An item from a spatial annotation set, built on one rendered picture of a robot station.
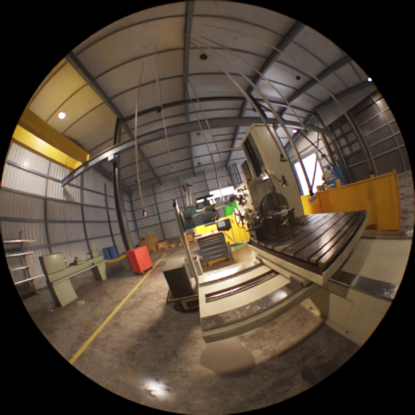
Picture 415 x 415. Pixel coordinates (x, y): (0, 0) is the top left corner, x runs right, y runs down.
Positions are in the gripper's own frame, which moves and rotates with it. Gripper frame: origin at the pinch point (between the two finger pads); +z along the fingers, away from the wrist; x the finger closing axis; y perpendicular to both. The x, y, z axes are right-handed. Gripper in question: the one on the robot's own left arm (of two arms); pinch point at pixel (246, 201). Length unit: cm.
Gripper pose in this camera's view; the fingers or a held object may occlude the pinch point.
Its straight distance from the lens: 218.1
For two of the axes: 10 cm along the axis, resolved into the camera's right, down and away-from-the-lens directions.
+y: 0.9, -0.9, -9.9
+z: 9.6, 2.8, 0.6
